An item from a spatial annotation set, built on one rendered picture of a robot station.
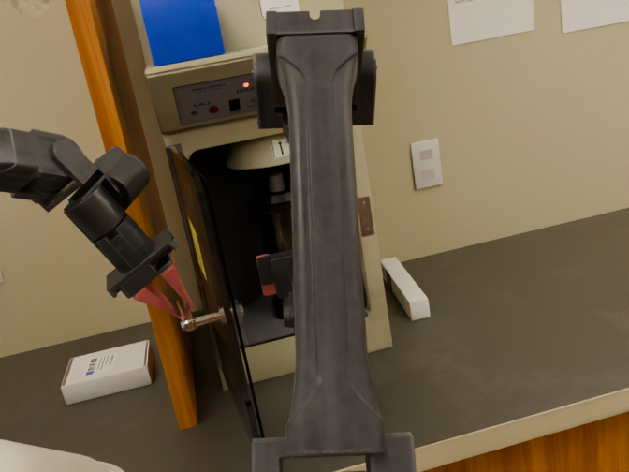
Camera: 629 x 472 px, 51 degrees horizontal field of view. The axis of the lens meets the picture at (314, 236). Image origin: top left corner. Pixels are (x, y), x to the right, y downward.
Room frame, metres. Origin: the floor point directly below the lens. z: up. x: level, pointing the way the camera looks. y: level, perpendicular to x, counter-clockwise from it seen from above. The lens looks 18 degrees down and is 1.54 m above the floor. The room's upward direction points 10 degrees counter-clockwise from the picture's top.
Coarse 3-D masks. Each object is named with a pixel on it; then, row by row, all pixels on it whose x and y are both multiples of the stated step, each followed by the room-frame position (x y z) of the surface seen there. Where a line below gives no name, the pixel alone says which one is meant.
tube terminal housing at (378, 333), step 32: (224, 0) 1.08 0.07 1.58; (256, 0) 1.09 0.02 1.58; (320, 0) 1.10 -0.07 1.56; (224, 32) 1.08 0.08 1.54; (256, 32) 1.08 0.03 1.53; (192, 128) 1.06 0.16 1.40; (224, 128) 1.07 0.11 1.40; (256, 128) 1.08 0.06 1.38; (384, 288) 1.11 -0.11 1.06; (384, 320) 1.11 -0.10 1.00; (256, 352) 1.07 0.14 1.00; (288, 352) 1.08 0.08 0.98; (224, 384) 1.06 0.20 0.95
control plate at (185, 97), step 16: (224, 80) 0.98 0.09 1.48; (240, 80) 0.99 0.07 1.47; (176, 96) 0.98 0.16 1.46; (192, 96) 0.99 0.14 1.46; (208, 96) 1.00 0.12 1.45; (224, 96) 1.01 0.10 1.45; (240, 96) 1.02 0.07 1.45; (208, 112) 1.02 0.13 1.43; (224, 112) 1.03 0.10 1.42; (240, 112) 1.04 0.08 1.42
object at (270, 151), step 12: (240, 144) 1.13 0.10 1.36; (252, 144) 1.12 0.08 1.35; (264, 144) 1.11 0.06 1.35; (276, 144) 1.11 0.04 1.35; (288, 144) 1.11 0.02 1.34; (228, 156) 1.16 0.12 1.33; (240, 156) 1.13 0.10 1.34; (252, 156) 1.11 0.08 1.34; (264, 156) 1.10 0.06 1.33; (276, 156) 1.10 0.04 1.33; (288, 156) 1.10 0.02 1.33; (240, 168) 1.12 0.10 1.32; (252, 168) 1.10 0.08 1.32
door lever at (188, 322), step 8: (184, 304) 0.83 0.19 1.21; (184, 312) 0.80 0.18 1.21; (216, 312) 0.79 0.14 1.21; (184, 320) 0.77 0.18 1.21; (192, 320) 0.77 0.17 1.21; (200, 320) 0.78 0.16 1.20; (208, 320) 0.78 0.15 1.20; (216, 320) 0.78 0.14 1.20; (184, 328) 0.77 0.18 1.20; (192, 328) 0.77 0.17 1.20
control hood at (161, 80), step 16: (256, 48) 1.00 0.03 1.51; (176, 64) 0.95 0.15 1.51; (192, 64) 0.95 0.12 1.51; (208, 64) 0.96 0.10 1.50; (224, 64) 0.96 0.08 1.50; (240, 64) 0.97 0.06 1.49; (160, 80) 0.95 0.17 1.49; (176, 80) 0.96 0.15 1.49; (192, 80) 0.97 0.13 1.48; (208, 80) 0.98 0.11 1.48; (160, 96) 0.98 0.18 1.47; (160, 112) 1.00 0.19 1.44; (176, 112) 1.01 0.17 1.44; (256, 112) 1.05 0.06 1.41; (160, 128) 1.03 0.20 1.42; (176, 128) 1.03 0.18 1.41
